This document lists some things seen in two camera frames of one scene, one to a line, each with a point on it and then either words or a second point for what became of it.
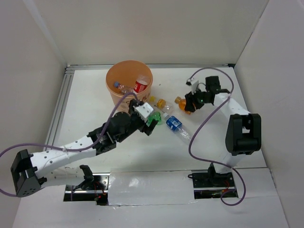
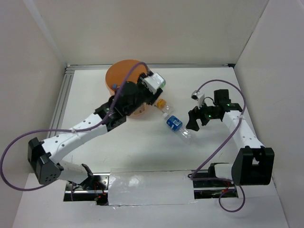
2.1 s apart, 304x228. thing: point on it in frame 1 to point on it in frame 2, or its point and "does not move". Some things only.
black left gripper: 132,112 to 152,98
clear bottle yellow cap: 161,103 does not move
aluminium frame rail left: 61,106 does not move
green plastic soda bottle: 156,116 to 162,82
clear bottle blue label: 174,124 does not move
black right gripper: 189,98 to 194,114
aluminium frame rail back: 108,66 does not move
